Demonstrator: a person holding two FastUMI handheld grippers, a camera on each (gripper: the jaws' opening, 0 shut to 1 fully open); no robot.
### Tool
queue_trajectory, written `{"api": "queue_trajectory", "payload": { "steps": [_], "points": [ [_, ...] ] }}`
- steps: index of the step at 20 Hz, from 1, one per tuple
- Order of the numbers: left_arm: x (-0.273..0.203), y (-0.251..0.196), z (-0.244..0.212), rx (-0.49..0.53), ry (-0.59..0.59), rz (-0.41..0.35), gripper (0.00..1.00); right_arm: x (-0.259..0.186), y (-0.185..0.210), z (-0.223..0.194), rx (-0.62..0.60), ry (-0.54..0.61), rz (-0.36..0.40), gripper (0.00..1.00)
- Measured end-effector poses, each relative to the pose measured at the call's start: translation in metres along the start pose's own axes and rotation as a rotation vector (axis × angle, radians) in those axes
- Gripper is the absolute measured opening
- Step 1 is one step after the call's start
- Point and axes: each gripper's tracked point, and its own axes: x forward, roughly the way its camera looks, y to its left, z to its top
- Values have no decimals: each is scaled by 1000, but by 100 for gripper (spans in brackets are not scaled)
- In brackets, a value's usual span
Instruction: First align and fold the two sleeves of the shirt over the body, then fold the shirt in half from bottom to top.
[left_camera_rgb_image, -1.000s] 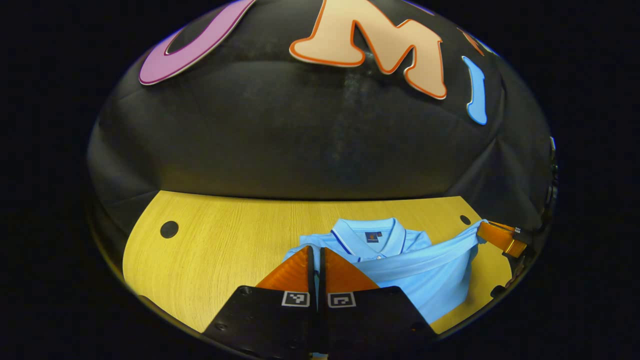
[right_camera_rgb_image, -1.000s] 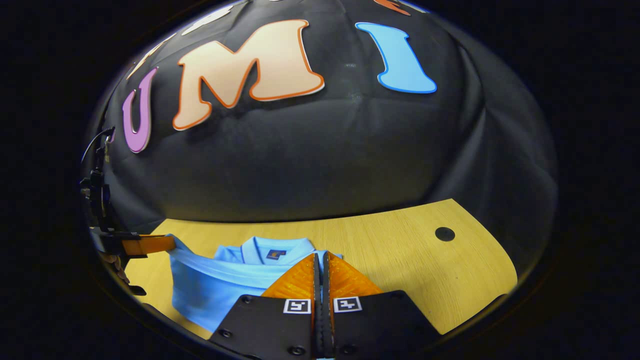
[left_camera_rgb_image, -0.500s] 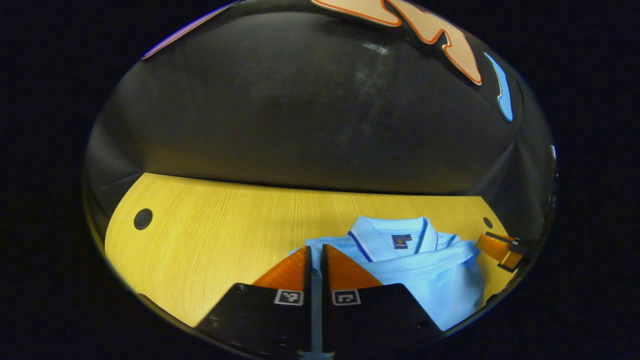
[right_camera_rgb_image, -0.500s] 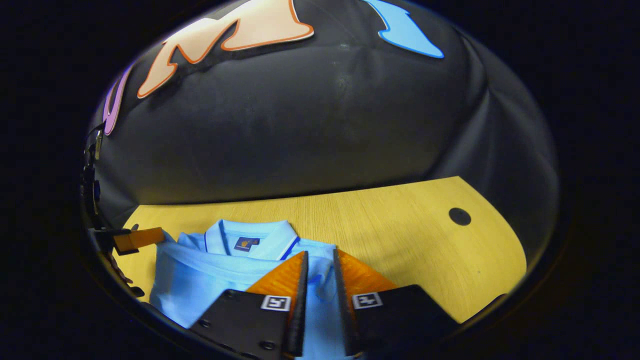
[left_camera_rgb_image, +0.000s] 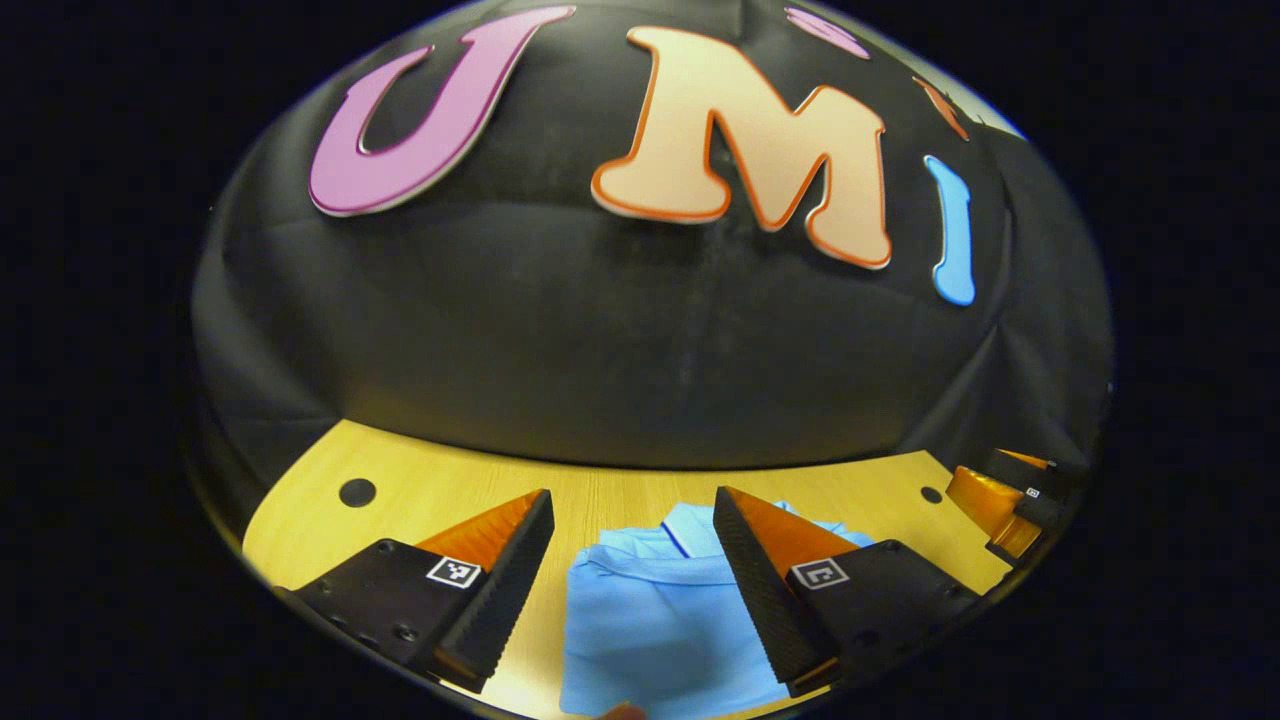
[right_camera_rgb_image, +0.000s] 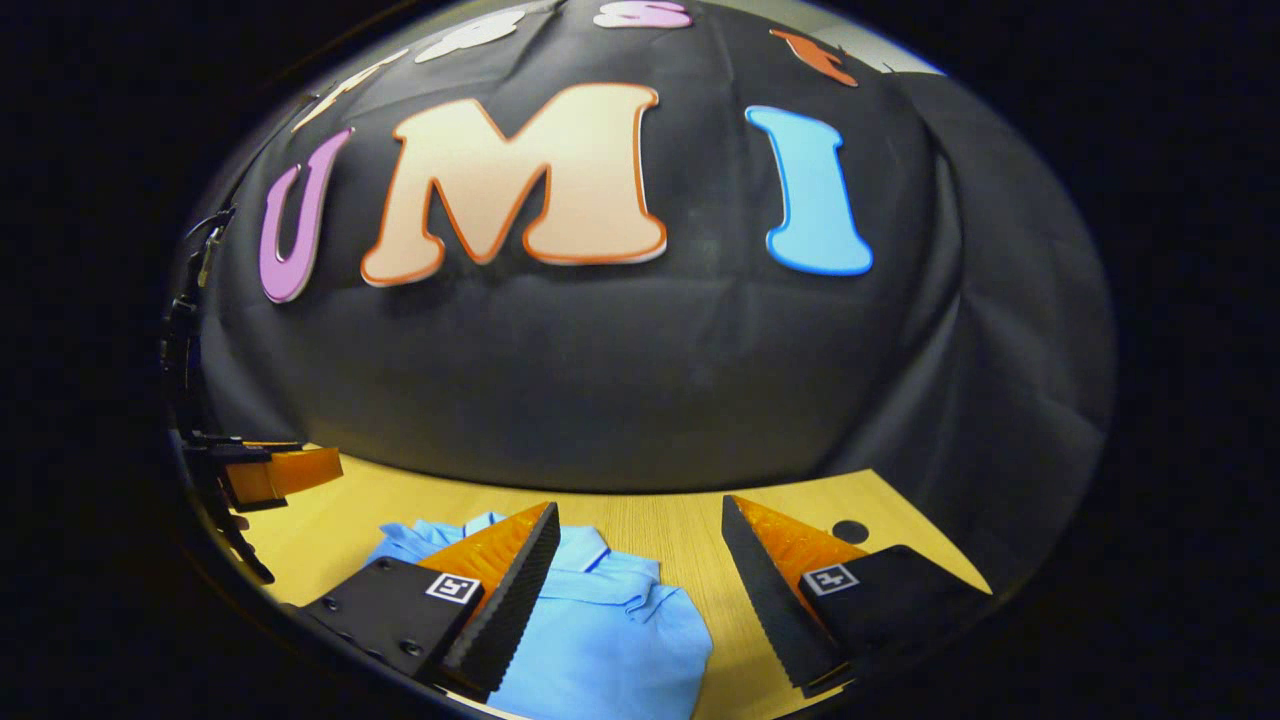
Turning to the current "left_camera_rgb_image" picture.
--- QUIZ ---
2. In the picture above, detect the black backdrop cloth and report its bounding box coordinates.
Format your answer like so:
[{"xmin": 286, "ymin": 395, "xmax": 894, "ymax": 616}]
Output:
[{"xmin": 190, "ymin": 0, "xmax": 1116, "ymax": 501}]

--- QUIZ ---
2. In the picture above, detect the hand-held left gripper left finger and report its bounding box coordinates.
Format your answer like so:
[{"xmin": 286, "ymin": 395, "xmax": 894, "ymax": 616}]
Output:
[{"xmin": 290, "ymin": 488, "xmax": 556, "ymax": 694}]

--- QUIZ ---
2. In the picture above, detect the light blue polo T-shirt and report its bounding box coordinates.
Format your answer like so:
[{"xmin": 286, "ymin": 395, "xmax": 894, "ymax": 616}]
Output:
[{"xmin": 558, "ymin": 500, "xmax": 876, "ymax": 720}]

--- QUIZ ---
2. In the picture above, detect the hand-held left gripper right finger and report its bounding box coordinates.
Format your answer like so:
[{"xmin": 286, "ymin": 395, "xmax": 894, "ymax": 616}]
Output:
[{"xmin": 712, "ymin": 486, "xmax": 986, "ymax": 699}]

